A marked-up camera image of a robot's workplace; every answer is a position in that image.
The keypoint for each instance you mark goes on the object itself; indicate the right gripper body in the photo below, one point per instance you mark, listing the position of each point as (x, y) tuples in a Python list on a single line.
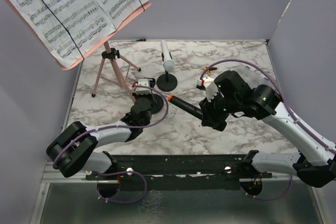
[(217, 110)]

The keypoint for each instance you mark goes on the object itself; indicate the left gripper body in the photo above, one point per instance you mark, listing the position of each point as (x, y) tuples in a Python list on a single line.
[(136, 96)]

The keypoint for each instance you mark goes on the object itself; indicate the black microphone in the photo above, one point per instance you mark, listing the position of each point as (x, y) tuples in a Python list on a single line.
[(185, 106)]

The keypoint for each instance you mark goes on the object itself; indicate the black stand of white microphone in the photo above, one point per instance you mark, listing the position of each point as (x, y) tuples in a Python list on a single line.
[(167, 82)]

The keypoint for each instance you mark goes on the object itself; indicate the white microphone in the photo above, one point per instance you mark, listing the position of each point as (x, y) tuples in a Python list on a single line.
[(168, 63)]

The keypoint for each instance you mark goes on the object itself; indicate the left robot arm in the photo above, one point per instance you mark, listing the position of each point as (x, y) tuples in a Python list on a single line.
[(73, 150)]

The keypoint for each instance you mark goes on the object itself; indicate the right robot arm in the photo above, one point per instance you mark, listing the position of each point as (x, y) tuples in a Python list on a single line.
[(228, 93)]

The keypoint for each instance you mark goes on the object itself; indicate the clear plastic parts box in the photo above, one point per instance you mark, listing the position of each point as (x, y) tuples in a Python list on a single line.
[(243, 69)]

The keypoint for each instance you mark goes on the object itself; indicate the pink music stand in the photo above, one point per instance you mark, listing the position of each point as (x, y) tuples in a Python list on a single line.
[(122, 83)]

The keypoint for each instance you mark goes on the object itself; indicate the left sheet music page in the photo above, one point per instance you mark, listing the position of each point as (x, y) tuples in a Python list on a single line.
[(68, 28)]

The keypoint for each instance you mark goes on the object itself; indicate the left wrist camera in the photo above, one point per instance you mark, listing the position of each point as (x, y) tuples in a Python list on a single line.
[(141, 87)]

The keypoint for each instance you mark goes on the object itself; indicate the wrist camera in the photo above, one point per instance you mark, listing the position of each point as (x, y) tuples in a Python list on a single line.
[(211, 89), (141, 87)]

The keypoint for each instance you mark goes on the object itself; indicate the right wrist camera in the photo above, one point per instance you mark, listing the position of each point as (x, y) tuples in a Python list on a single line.
[(211, 89)]

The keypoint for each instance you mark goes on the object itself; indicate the yellow black T-handle hex key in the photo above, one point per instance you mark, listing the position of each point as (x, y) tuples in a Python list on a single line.
[(209, 70)]

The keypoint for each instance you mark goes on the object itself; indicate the black mounting rail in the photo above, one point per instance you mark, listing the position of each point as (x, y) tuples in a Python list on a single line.
[(178, 172)]

